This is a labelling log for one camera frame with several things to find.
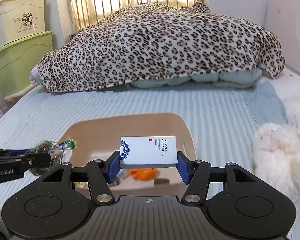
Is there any cream plastic storage bin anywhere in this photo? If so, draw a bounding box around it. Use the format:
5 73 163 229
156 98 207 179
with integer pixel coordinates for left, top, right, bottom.
0 0 45 48

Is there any orange fabric pouch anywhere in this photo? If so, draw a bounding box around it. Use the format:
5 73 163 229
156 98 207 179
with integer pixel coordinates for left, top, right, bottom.
129 168 158 181

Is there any beige plastic storage basket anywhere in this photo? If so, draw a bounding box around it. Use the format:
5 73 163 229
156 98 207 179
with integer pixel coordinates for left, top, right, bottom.
60 113 197 198

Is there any white pillow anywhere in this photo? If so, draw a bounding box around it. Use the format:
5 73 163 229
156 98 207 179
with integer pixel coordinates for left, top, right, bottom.
261 66 300 129

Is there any white booklet blue emblem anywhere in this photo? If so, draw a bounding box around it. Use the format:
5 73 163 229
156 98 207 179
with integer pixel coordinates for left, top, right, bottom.
120 136 178 168

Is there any white plush toy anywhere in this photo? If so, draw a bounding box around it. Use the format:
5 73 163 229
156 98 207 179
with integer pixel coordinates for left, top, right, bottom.
252 123 300 201

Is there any light green quilt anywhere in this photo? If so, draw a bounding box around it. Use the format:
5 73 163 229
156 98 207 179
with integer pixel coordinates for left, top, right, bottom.
131 67 262 88

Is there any green foil snack packet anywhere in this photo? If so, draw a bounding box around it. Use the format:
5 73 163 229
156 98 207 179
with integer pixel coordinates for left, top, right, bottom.
27 137 77 176

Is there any leopard print blanket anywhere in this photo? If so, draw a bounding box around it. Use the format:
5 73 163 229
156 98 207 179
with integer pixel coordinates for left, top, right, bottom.
30 2 285 93

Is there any dark patterned small pouch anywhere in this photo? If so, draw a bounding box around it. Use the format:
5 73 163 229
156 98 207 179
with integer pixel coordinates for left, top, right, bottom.
154 178 170 186

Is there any green plastic storage bin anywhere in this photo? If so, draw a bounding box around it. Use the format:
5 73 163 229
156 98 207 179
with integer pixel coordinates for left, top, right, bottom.
0 31 53 97

